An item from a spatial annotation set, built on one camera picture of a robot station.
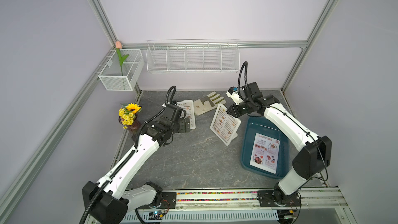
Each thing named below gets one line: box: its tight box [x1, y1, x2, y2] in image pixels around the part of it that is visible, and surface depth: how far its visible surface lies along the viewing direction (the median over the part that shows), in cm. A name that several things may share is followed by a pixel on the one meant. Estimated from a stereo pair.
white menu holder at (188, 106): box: [176, 99, 196, 130], surface depth 91 cm
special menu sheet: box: [249, 132, 281, 175], surface depth 89 cm
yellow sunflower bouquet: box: [118, 102, 142, 130], surface depth 78 cm
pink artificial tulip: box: [115, 40, 130, 77], surface depth 92 cm
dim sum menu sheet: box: [212, 105, 239, 144], surface depth 89 cm
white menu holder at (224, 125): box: [209, 103, 241, 147], surface depth 89 cm
